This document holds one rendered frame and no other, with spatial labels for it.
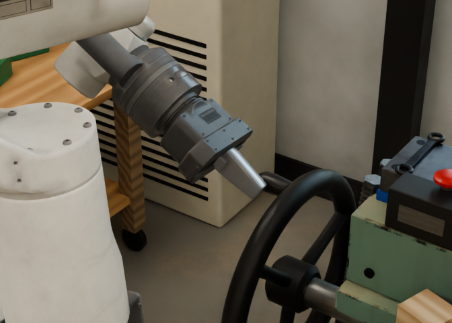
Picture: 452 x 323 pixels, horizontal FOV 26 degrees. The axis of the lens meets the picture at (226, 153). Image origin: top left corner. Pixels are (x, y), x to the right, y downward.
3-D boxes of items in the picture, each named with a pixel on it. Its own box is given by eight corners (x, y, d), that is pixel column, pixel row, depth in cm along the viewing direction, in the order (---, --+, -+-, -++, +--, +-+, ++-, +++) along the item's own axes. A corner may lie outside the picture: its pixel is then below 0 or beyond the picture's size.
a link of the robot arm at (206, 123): (227, 166, 124) (161, 102, 126) (267, 115, 118) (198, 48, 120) (174, 202, 114) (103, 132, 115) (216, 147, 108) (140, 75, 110)
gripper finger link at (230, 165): (253, 200, 116) (216, 165, 117) (267, 184, 114) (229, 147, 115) (246, 206, 115) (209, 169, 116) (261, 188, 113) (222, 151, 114)
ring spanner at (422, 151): (431, 133, 111) (432, 129, 111) (447, 138, 110) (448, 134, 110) (391, 173, 104) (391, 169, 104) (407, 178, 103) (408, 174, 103)
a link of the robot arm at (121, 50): (129, 128, 123) (66, 67, 124) (186, 65, 122) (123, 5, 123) (101, 123, 112) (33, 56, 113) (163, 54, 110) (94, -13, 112)
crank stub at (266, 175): (251, 190, 117) (262, 185, 119) (292, 206, 114) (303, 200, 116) (254, 171, 116) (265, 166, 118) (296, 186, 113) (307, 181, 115)
